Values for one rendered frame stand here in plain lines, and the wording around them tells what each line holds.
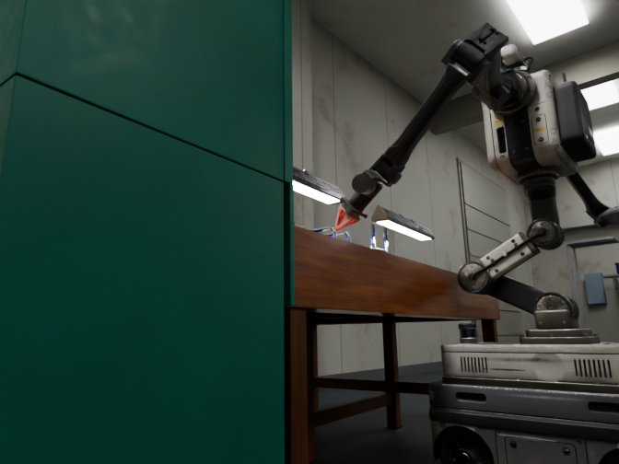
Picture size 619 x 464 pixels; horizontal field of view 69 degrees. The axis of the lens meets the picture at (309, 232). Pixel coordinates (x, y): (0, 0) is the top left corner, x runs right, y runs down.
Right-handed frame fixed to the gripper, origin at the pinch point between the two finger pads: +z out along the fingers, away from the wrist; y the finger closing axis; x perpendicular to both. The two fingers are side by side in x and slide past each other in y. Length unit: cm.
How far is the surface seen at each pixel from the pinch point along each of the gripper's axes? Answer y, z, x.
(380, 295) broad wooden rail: 0.4, 3.5, 27.2
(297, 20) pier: -199, -54, -321
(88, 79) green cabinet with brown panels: 93, -15, 12
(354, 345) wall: -319, 168, -85
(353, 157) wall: -329, 25, -253
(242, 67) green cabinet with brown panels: 63, -26, -2
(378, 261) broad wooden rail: 1.2, -3.0, 19.6
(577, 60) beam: -531, -250, -215
